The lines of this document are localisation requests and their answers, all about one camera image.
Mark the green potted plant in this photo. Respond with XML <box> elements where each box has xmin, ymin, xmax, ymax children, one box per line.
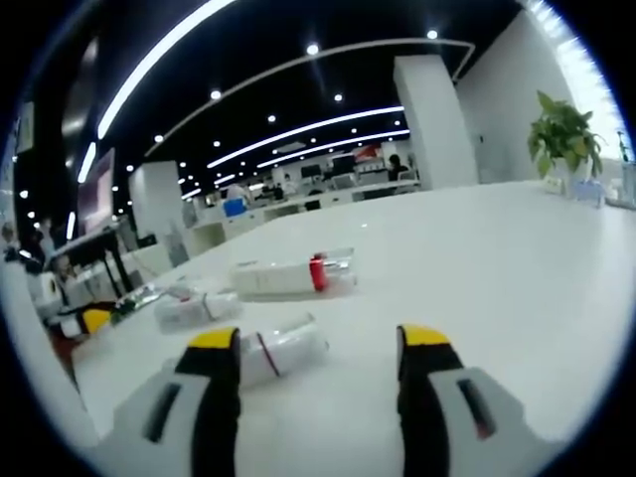
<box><xmin>526</xmin><ymin>89</ymin><xmax>606</xmax><ymax>181</ymax></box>

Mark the black stand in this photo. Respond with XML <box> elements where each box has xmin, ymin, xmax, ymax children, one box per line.
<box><xmin>64</xmin><ymin>226</ymin><xmax>135</xmax><ymax>299</ymax></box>

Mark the white skincare bottle red cap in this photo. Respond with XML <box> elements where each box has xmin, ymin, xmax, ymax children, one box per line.
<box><xmin>229</xmin><ymin>252</ymin><xmax>358</xmax><ymax>298</ymax></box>

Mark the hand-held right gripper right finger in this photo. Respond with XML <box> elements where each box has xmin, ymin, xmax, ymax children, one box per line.
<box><xmin>396</xmin><ymin>323</ymin><xmax>553</xmax><ymax>477</ymax></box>

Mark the white skincare bottle red band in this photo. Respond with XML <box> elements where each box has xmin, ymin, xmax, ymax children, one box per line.
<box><xmin>238</xmin><ymin>312</ymin><xmax>330</xmax><ymax>390</ymax></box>

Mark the wall monitor screen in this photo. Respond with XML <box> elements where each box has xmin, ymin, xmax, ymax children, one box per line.
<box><xmin>75</xmin><ymin>147</ymin><xmax>116</xmax><ymax>238</ymax></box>

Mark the white pillar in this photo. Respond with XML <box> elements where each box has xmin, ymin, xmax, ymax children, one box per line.
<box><xmin>393</xmin><ymin>54</ymin><xmax>479</xmax><ymax>190</ymax></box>

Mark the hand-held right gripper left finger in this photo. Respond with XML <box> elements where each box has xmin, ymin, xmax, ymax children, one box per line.
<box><xmin>96</xmin><ymin>326</ymin><xmax>243</xmax><ymax>477</ymax></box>

